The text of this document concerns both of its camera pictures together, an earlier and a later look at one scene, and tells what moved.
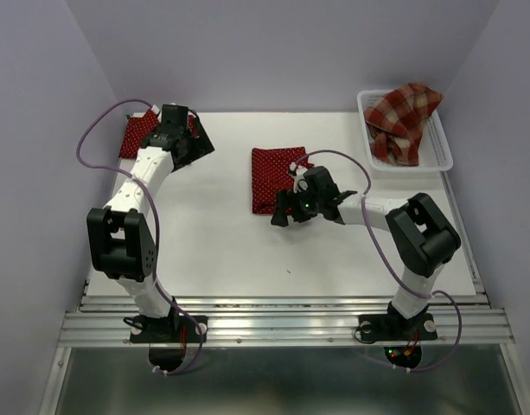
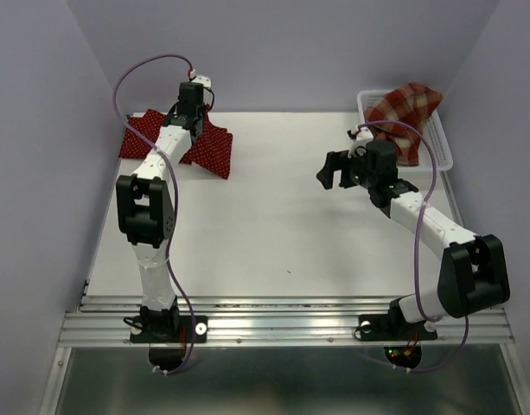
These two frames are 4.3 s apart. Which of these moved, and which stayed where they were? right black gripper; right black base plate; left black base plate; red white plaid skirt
Moved: right black gripper
Stayed: right black base plate; red white plaid skirt; left black base plate
